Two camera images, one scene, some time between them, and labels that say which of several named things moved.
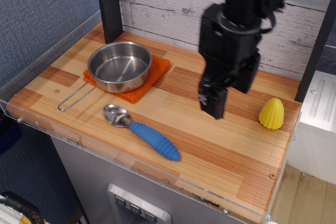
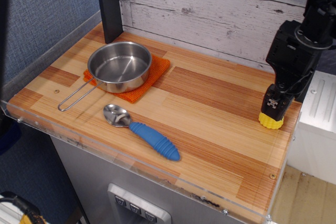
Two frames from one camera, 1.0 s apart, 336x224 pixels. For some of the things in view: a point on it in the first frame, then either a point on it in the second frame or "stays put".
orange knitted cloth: (159, 66) stays put
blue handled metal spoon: (117, 116) stays put
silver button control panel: (125, 207) stays put
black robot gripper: (226, 46) -> (293, 60)
